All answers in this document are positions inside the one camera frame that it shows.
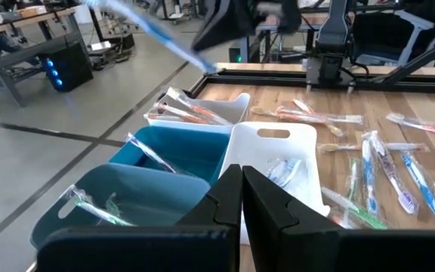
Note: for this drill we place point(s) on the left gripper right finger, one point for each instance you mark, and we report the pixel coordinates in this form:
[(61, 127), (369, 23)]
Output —
[(315, 249)]

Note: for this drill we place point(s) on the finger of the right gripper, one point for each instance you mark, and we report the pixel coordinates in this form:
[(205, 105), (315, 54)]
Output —
[(244, 19), (217, 26)]

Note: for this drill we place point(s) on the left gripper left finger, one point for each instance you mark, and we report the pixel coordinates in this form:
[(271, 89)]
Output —
[(202, 249)]

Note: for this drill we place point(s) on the blue toothbrush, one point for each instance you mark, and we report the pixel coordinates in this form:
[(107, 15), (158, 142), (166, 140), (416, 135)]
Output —
[(425, 189), (157, 32), (368, 177), (285, 172)]

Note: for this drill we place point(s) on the grey plastic bin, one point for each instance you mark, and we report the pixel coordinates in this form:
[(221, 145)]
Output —
[(145, 196)]

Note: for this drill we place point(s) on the translucent cream plastic bin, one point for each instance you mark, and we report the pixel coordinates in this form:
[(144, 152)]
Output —
[(236, 109)]

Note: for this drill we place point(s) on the black office chair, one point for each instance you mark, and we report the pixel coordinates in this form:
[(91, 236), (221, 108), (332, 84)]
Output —
[(376, 34)]

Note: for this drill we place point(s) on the teal plastic bin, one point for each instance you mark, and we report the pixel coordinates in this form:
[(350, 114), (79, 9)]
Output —
[(187, 151)]

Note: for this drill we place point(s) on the black computer tower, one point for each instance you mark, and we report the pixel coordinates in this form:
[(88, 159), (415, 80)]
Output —
[(70, 68)]

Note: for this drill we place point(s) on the grey desk wooden top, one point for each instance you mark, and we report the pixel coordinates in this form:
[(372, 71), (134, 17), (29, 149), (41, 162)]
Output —
[(32, 22)]

